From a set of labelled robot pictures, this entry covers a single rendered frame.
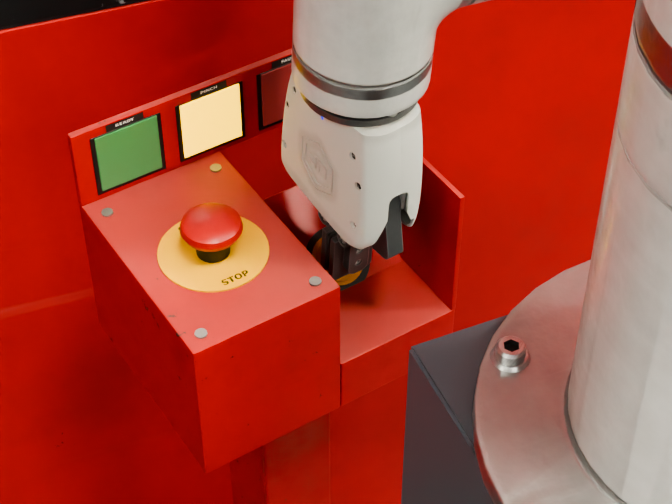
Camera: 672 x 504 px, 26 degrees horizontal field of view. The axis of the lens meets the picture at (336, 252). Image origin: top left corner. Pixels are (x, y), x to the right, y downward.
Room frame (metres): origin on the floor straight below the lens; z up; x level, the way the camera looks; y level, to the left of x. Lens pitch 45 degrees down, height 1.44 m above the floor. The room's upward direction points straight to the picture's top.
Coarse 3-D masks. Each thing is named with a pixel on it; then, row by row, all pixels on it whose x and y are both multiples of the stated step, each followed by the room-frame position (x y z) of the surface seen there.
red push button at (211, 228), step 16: (192, 208) 0.68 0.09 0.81; (208, 208) 0.68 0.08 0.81; (224, 208) 0.68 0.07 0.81; (192, 224) 0.66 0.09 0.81; (208, 224) 0.66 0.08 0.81; (224, 224) 0.66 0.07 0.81; (240, 224) 0.66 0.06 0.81; (192, 240) 0.65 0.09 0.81; (208, 240) 0.65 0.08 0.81; (224, 240) 0.65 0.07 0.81; (208, 256) 0.65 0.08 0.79; (224, 256) 0.66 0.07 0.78
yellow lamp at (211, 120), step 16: (208, 96) 0.76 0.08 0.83; (224, 96) 0.77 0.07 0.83; (192, 112) 0.75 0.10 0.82; (208, 112) 0.76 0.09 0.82; (224, 112) 0.77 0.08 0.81; (240, 112) 0.77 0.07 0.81; (192, 128) 0.75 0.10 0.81; (208, 128) 0.76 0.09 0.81; (224, 128) 0.76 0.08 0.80; (240, 128) 0.77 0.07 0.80; (192, 144) 0.75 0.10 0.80; (208, 144) 0.76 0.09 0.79
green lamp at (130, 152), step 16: (128, 128) 0.73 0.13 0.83; (144, 128) 0.73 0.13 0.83; (96, 144) 0.71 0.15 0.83; (112, 144) 0.72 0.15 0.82; (128, 144) 0.73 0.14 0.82; (144, 144) 0.73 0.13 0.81; (112, 160) 0.72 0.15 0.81; (128, 160) 0.73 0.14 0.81; (144, 160) 0.73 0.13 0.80; (160, 160) 0.74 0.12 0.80; (112, 176) 0.72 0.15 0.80; (128, 176) 0.73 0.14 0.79
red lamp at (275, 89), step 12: (276, 72) 0.79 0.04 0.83; (288, 72) 0.79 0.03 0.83; (264, 84) 0.78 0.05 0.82; (276, 84) 0.79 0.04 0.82; (264, 96) 0.78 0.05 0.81; (276, 96) 0.79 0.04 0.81; (264, 108) 0.78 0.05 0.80; (276, 108) 0.79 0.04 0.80; (264, 120) 0.78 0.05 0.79; (276, 120) 0.79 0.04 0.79
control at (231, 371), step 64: (256, 64) 0.78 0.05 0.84; (256, 128) 0.78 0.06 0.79; (128, 192) 0.72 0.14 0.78; (192, 192) 0.72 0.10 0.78; (448, 192) 0.69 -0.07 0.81; (128, 256) 0.66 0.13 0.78; (448, 256) 0.69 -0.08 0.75; (128, 320) 0.66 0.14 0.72; (192, 320) 0.61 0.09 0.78; (256, 320) 0.61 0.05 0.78; (320, 320) 0.63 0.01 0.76; (384, 320) 0.68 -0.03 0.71; (448, 320) 0.68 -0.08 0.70; (192, 384) 0.58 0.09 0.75; (256, 384) 0.60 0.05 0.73; (320, 384) 0.63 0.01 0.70; (384, 384) 0.65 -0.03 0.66; (192, 448) 0.59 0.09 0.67; (256, 448) 0.60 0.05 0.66
